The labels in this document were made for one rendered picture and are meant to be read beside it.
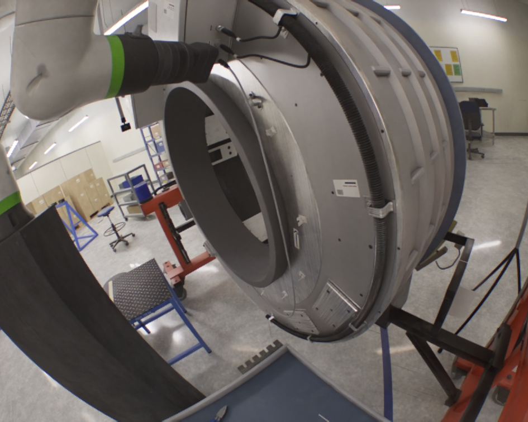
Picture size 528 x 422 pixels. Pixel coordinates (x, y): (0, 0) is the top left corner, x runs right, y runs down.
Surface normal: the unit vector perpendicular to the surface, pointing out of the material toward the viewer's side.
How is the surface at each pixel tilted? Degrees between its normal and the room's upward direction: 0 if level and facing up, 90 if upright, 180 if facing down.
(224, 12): 132
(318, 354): 0
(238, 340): 0
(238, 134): 63
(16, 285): 90
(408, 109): 82
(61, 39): 122
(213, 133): 117
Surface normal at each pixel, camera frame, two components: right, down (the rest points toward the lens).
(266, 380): -0.24, -0.88
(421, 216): -0.39, 0.49
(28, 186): 0.94, -0.11
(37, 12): 0.38, 0.72
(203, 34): 0.58, 0.75
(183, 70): 0.77, 0.62
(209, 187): 0.48, -0.03
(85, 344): 0.43, 0.29
